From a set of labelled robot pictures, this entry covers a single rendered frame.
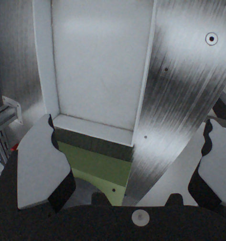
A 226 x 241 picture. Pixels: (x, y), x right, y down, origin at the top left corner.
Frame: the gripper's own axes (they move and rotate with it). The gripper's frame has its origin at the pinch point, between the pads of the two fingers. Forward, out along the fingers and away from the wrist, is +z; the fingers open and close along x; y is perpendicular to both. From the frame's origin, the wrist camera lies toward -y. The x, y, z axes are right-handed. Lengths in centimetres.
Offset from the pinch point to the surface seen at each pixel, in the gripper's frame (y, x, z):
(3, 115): 12.4, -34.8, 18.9
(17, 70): 0.5, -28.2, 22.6
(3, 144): 31, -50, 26
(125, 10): -10.2, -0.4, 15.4
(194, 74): -0.7, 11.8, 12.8
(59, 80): 2.8, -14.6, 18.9
